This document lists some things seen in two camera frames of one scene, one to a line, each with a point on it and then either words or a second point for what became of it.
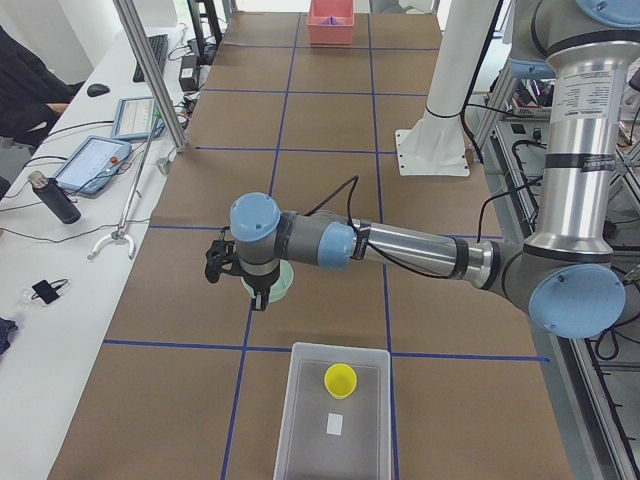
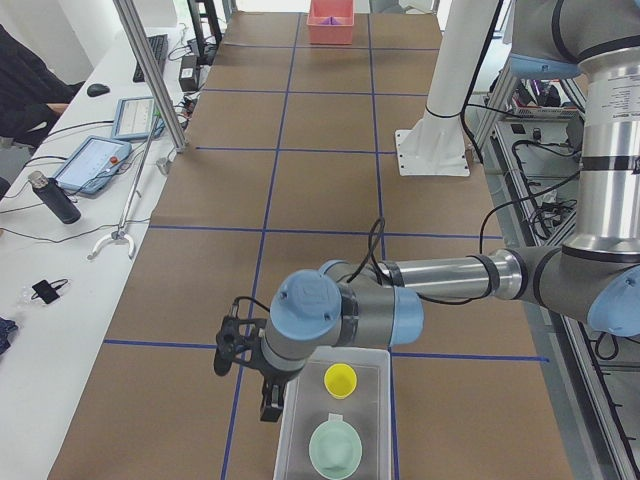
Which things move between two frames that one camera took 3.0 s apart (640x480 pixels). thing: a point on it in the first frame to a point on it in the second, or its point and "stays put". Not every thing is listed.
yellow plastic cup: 340,380 stays put
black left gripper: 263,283 to 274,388
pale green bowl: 282,284 to 335,450
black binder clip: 48,292 stays put
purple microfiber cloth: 331,21 stays put
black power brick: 189,75 stays put
